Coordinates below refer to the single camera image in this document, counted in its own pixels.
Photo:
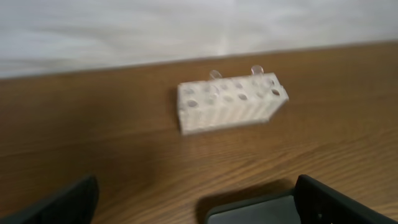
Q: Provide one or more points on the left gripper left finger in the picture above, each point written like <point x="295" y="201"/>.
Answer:
<point x="62" y="205"/>

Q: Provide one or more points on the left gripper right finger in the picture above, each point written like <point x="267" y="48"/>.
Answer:
<point x="329" y="208"/>

